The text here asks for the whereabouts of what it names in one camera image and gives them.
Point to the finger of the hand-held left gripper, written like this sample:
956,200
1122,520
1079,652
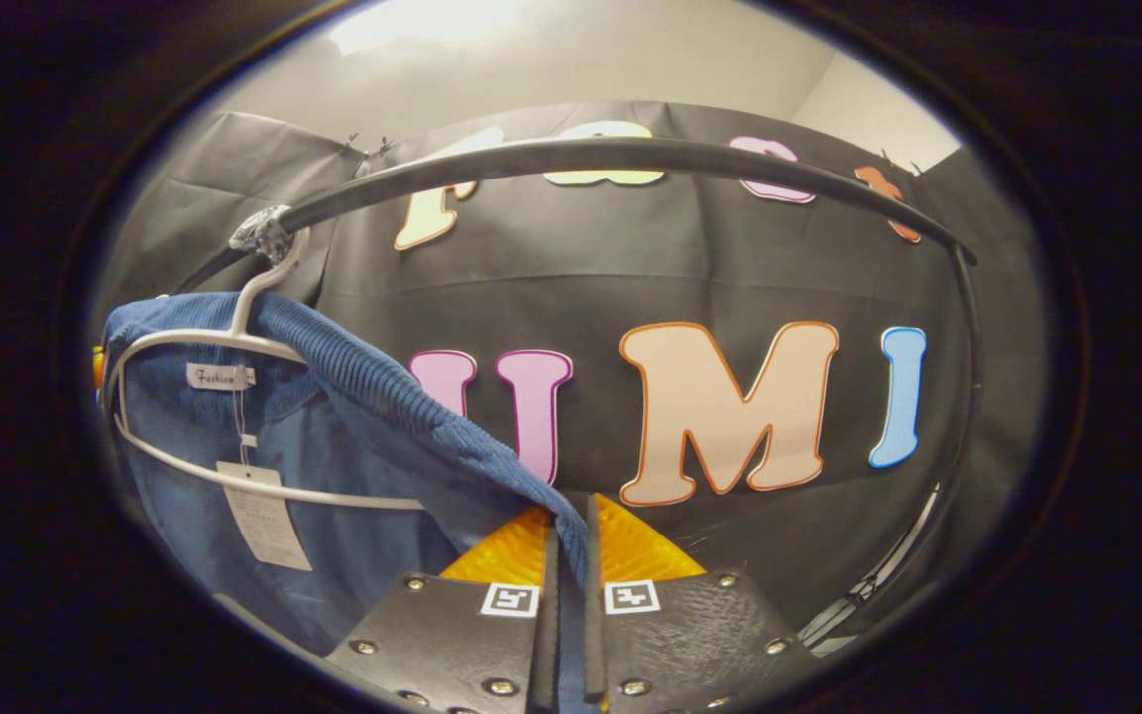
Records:
98,372

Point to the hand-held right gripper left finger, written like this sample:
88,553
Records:
548,635

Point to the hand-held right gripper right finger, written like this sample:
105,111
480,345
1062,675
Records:
594,635

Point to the white clothes hanger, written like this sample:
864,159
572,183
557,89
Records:
254,283

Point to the silver tape wrap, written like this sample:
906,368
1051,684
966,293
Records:
262,233

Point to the white paper price tag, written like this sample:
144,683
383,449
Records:
269,521

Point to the black backdrop cloth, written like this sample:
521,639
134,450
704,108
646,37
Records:
630,268

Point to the black garment rack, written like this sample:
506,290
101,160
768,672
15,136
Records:
630,154

